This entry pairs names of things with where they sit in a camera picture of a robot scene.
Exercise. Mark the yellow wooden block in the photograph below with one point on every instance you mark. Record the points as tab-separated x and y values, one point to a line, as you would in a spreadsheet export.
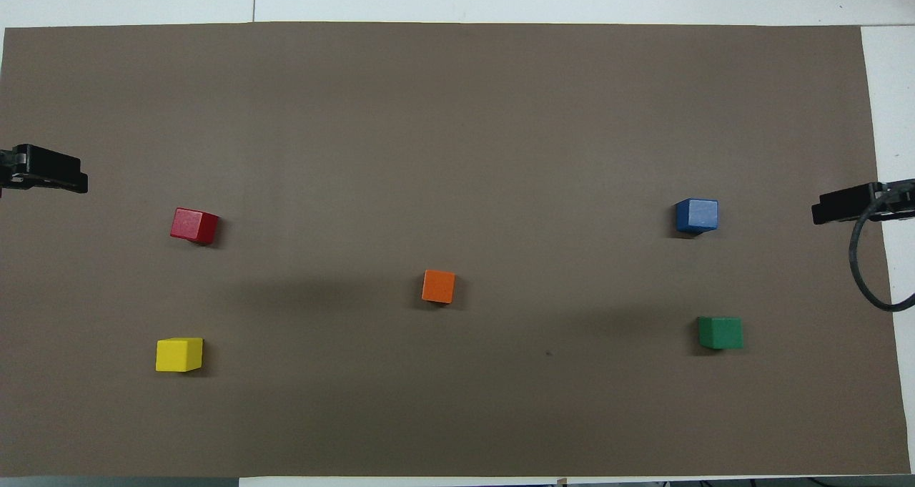
179	355

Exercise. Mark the brown table mat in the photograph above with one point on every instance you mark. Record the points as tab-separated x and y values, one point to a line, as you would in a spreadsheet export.
457	115

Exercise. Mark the green wooden block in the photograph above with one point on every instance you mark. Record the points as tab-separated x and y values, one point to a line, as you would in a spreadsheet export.
720	333

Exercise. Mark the orange wooden block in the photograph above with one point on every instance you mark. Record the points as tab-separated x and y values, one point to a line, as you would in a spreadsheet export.
438	287

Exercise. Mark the red wooden block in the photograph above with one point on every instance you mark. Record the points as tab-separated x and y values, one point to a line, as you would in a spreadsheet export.
193	224

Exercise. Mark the blue wooden block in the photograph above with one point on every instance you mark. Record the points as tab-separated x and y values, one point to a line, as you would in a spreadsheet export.
697	215

